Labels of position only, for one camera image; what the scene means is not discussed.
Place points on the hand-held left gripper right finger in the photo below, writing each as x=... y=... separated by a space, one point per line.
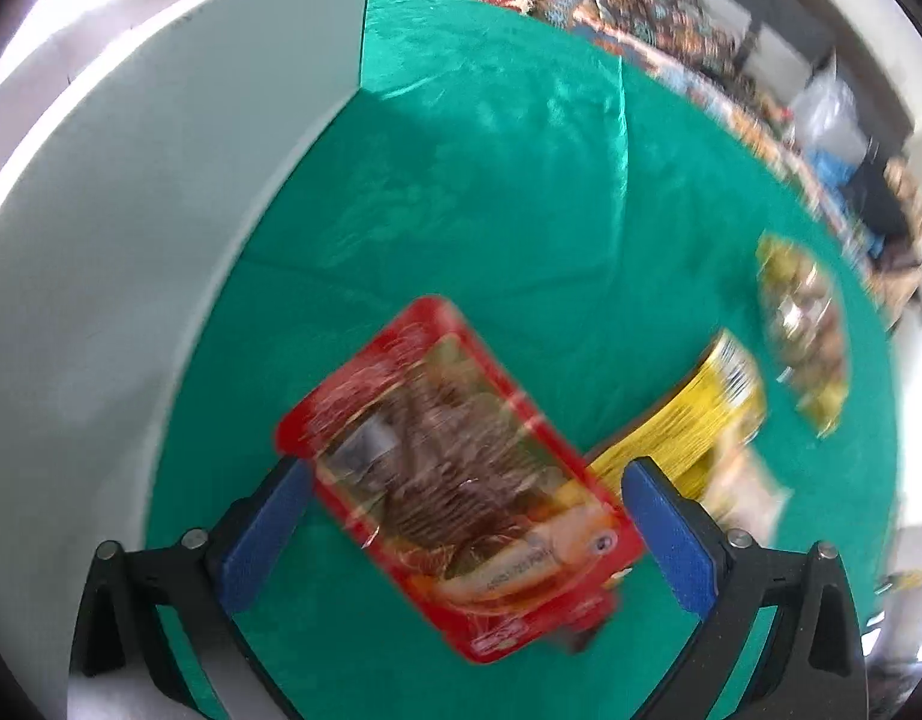
x=671 y=540

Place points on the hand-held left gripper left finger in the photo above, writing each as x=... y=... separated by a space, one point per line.
x=269 y=532

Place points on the red fish snack packet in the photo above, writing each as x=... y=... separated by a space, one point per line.
x=461 y=480

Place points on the yellow snack packet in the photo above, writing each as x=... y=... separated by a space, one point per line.
x=701 y=420

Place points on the clear bag of nuts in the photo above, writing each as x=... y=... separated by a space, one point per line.
x=802 y=330

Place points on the white board panel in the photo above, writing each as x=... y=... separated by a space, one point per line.
x=131 y=240

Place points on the green cloth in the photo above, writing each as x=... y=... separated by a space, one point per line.
x=506 y=202

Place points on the dark item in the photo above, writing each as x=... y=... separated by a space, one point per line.
x=880 y=195

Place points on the blue item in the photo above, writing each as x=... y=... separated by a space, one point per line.
x=832 y=167

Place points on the clear plastic bag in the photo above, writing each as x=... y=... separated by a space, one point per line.
x=828 y=116

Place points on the dark floral pillow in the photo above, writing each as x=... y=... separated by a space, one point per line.
x=656 y=7

